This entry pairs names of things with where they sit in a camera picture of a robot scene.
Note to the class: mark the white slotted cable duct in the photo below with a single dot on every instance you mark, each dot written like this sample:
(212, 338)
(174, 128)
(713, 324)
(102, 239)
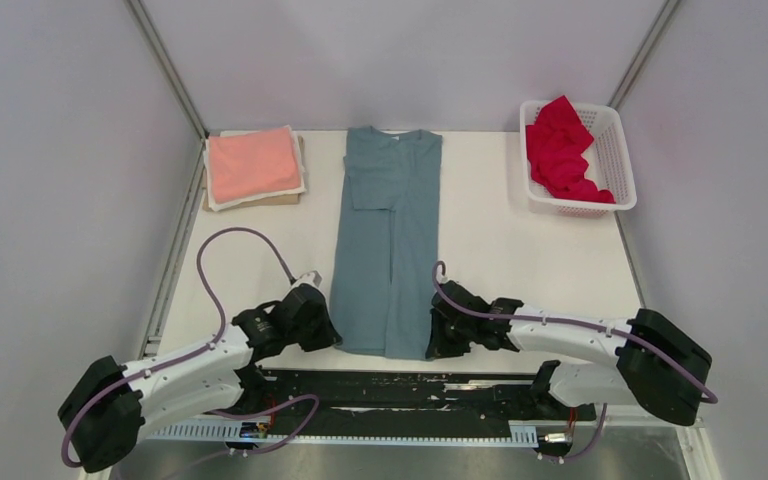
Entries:
(518, 436)

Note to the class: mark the grey-blue t shirt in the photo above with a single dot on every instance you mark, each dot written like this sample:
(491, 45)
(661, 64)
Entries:
(387, 243)

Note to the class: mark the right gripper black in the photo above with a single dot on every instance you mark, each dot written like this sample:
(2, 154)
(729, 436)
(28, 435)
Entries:
(438, 347)

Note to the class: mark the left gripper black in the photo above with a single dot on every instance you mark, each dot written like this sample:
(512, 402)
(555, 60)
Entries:
(329, 335)

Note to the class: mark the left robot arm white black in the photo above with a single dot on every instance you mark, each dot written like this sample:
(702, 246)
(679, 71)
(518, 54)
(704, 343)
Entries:
(114, 406)

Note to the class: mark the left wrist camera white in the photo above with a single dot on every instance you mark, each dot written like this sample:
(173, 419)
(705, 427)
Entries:
(312, 278)

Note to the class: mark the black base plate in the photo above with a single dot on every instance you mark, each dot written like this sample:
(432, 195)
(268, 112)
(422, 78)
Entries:
(421, 404)

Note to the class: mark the folded white t shirt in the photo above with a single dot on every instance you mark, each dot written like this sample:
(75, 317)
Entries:
(255, 192)

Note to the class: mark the white plastic basket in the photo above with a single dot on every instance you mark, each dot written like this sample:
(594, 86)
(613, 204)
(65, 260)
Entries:
(608, 158)

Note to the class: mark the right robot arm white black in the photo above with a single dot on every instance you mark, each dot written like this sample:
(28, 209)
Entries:
(645, 360)

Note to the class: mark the red t shirt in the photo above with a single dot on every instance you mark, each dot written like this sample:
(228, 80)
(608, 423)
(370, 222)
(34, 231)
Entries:
(555, 144)

